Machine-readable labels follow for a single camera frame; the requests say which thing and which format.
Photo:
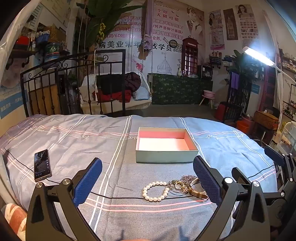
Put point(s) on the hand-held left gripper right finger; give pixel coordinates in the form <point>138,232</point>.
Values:
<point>207,182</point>

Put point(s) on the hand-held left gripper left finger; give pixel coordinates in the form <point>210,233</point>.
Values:
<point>89,183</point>

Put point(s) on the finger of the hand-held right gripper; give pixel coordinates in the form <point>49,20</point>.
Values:
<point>274,155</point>
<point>240,175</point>

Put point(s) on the pale green box pink inside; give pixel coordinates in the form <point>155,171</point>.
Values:
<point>165,143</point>

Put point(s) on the orange bucket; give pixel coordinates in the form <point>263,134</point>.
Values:
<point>243,127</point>

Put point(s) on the blue grey striped blanket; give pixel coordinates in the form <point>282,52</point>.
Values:
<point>81,139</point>

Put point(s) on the smartphone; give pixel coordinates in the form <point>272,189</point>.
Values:
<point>42,165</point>

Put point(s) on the red bag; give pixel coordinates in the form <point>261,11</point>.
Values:
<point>221,112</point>

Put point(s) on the black iron rack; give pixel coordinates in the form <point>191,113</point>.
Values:
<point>238,99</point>

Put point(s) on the orange patterned cloth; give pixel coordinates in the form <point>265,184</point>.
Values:
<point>13,217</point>

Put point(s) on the purple cloth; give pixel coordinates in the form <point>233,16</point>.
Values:
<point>234,80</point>

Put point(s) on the pink stool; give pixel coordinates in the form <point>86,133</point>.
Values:
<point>208,94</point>

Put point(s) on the red cloth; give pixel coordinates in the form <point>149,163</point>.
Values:
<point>111,96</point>

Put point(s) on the green patterned cabinet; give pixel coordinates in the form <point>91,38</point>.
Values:
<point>180,90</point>

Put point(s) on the white strip lamp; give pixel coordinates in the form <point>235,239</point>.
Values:
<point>259,55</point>

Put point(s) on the black cloth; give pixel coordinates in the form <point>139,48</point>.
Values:
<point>111,83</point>

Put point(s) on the light blue pillow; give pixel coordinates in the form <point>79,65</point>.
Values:
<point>141,93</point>

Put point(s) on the dark maroon jacket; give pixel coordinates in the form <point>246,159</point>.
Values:
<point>133,81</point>

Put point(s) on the white hanging swing chair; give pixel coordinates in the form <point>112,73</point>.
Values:
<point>145,85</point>

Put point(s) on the white vase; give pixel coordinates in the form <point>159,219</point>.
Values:
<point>179,72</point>

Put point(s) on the green paint bucket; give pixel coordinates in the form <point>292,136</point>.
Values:
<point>52,53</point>

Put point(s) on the large green leafy plant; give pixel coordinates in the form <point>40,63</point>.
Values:
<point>101,20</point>

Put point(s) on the black iron bed frame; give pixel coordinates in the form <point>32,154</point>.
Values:
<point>69,69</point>

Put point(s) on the white wall poster with grid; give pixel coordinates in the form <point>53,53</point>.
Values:
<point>247,25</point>

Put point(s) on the wall poster with pink edge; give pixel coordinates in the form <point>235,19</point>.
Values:
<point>217,30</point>

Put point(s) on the narrow brown wall poster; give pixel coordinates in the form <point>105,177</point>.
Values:
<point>230,24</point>

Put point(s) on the wooden wall shelf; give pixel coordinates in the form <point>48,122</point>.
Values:
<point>23,52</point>

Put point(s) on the large wall poster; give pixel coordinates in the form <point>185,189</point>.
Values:
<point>171,27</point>

